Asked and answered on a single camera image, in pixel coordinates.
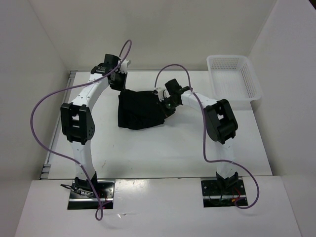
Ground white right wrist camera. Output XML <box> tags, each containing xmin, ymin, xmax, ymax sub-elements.
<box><xmin>154</xmin><ymin>87</ymin><xmax>170</xmax><ymax>101</ymax></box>

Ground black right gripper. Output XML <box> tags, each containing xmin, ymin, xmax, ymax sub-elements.
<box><xmin>156</xmin><ymin>97</ymin><xmax>180</xmax><ymax>121</ymax></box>

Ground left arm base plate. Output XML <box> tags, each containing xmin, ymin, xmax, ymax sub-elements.
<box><xmin>61</xmin><ymin>180</ymin><xmax>115</xmax><ymax>210</ymax></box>

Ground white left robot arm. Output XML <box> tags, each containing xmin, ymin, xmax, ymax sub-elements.
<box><xmin>60</xmin><ymin>54</ymin><xmax>130</xmax><ymax>198</ymax></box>

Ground black shorts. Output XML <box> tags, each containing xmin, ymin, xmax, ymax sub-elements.
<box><xmin>118</xmin><ymin>90</ymin><xmax>175</xmax><ymax>130</ymax></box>

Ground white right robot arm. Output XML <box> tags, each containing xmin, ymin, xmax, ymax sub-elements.
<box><xmin>154</xmin><ymin>79</ymin><xmax>238</xmax><ymax>194</ymax></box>

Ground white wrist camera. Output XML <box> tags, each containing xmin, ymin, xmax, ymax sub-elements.
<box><xmin>154</xmin><ymin>87</ymin><xmax>170</xmax><ymax>101</ymax></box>
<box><xmin>119</xmin><ymin>59</ymin><xmax>130</xmax><ymax>74</ymax></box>

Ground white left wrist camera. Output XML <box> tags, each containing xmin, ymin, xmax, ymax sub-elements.
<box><xmin>119</xmin><ymin>59</ymin><xmax>130</xmax><ymax>74</ymax></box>

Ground aluminium table edge rail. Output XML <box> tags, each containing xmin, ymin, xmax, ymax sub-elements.
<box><xmin>39</xmin><ymin>71</ymin><xmax>77</xmax><ymax>180</ymax></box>

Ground white plastic basket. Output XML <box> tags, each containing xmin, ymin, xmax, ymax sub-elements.
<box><xmin>206</xmin><ymin>55</ymin><xmax>262</xmax><ymax>102</ymax></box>

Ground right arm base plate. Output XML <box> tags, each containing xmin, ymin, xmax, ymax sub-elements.
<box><xmin>200</xmin><ymin>178</ymin><xmax>248</xmax><ymax>208</ymax></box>

